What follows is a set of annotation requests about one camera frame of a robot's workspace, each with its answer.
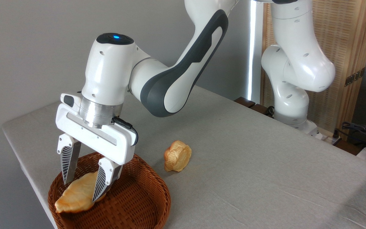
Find brown wicker basket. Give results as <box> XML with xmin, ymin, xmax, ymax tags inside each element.
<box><xmin>48</xmin><ymin>152</ymin><xmax>172</xmax><ymax>229</ymax></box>

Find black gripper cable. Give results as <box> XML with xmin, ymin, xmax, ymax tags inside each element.
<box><xmin>111</xmin><ymin>116</ymin><xmax>139</xmax><ymax>147</ymax></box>

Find wooden slatted screen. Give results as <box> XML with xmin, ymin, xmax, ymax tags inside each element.
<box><xmin>261</xmin><ymin>0</ymin><xmax>366</xmax><ymax>140</ymax></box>

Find small round golden bread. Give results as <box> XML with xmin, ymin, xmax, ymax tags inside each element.
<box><xmin>164</xmin><ymin>140</ymin><xmax>192</xmax><ymax>172</ymax></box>

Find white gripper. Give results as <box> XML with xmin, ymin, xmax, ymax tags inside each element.
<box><xmin>55</xmin><ymin>93</ymin><xmax>139</xmax><ymax>203</ymax></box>

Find metal screen hinge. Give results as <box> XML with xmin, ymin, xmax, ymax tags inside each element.
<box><xmin>344</xmin><ymin>67</ymin><xmax>365</xmax><ymax>87</ymax></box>

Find dark brown wooden block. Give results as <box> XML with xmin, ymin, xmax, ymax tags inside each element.
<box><xmin>234</xmin><ymin>97</ymin><xmax>256</xmax><ymax>108</ymax></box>
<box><xmin>250</xmin><ymin>104</ymin><xmax>275</xmax><ymax>119</ymax></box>

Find grey tablecloth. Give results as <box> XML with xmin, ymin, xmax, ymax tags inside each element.
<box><xmin>1</xmin><ymin>85</ymin><xmax>366</xmax><ymax>229</ymax></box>

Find black cable bundle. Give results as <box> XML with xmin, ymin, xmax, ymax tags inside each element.
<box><xmin>341</xmin><ymin>122</ymin><xmax>366</xmax><ymax>150</ymax></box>

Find white power strip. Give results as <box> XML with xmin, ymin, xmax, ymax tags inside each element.
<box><xmin>316</xmin><ymin>129</ymin><xmax>342</xmax><ymax>145</ymax></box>

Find long golden croissant bread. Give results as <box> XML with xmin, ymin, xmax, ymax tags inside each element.
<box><xmin>54</xmin><ymin>171</ymin><xmax>108</xmax><ymax>213</ymax></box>

